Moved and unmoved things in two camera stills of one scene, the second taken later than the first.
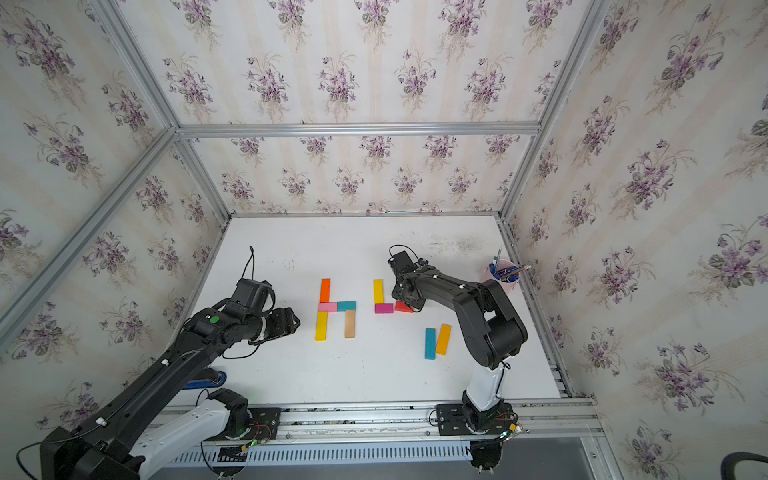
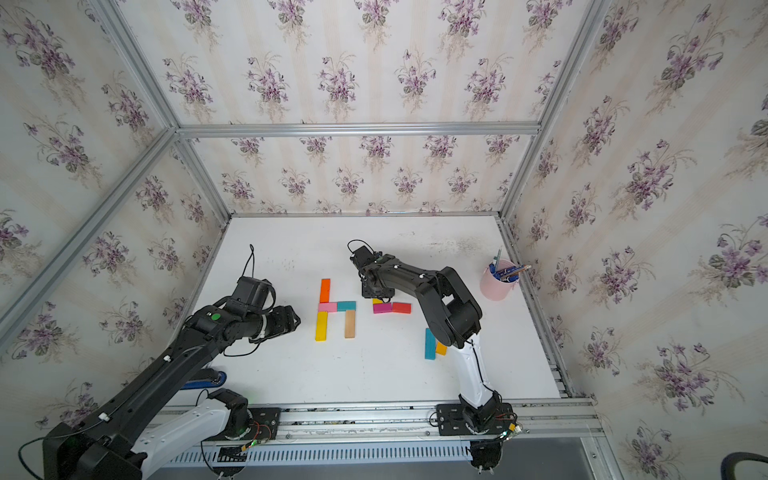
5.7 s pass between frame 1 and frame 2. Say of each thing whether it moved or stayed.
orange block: stayed
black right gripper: moved
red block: stayed
